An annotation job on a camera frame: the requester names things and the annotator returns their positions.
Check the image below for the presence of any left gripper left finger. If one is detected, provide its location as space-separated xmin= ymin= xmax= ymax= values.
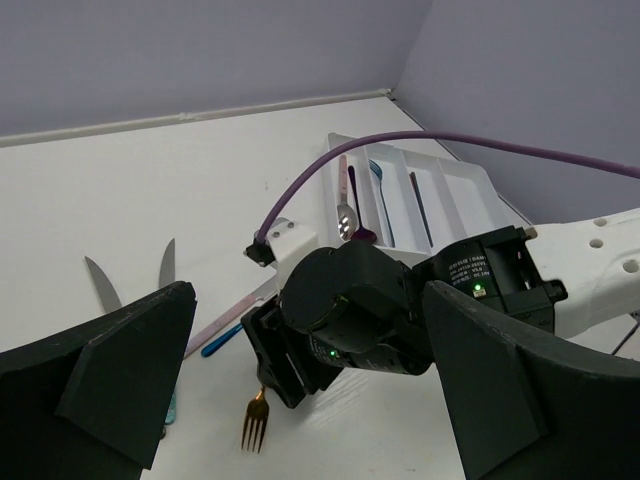
xmin=1 ymin=281 xmax=196 ymax=479

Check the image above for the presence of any purple spoon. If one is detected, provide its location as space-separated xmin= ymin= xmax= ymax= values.
xmin=348 ymin=166 xmax=377 ymax=244

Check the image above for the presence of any silver knife teal handle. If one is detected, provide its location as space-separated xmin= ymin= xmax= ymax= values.
xmin=158 ymin=239 xmax=176 ymax=428

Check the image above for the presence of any blue chopstick horizontal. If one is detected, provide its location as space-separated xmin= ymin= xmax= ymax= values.
xmin=200 ymin=323 xmax=243 ymax=358

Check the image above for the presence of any silver knife dark handle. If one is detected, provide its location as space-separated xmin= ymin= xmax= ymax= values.
xmin=84 ymin=256 xmax=122 ymax=314

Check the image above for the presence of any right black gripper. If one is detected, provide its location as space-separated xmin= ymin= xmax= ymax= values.
xmin=241 ymin=241 xmax=432 ymax=409

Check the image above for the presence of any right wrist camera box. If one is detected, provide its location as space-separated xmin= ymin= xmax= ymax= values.
xmin=244 ymin=217 xmax=320 ymax=290

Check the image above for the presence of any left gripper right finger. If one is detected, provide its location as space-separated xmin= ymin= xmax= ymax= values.
xmin=422 ymin=282 xmax=639 ymax=479

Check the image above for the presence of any gold fork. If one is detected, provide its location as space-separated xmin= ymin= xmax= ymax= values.
xmin=241 ymin=385 xmax=270 ymax=453

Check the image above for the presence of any silver spoon pink handle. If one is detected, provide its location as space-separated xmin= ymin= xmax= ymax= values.
xmin=337 ymin=154 xmax=358 ymax=241

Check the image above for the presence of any silver knife pink handle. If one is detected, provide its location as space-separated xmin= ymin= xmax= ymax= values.
xmin=184 ymin=276 xmax=277 ymax=359

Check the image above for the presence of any blue chopstick diagonal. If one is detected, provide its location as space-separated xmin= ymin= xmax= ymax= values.
xmin=412 ymin=172 xmax=434 ymax=248

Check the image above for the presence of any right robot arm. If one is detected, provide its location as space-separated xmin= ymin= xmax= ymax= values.
xmin=241 ymin=210 xmax=639 ymax=408

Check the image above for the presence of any white divided utensil tray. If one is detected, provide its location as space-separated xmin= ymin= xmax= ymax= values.
xmin=319 ymin=143 xmax=512 ymax=266

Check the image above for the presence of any blue fork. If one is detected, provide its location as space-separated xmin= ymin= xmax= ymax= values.
xmin=368 ymin=159 xmax=396 ymax=248

